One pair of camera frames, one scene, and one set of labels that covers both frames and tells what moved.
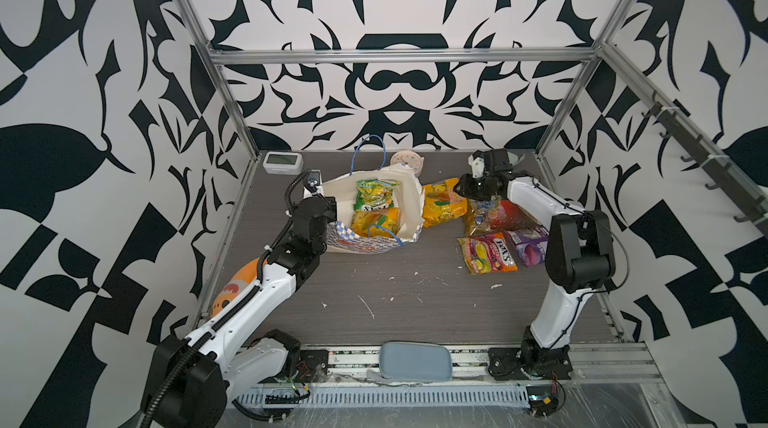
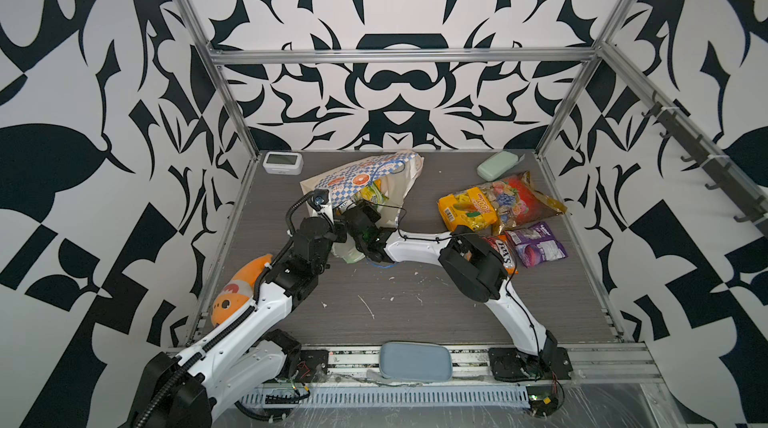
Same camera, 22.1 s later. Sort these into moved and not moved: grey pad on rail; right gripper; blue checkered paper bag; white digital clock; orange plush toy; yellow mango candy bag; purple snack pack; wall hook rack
Moved: blue checkered paper bag; yellow mango candy bag; right gripper
Not moved: purple snack pack; grey pad on rail; wall hook rack; white digital clock; orange plush toy
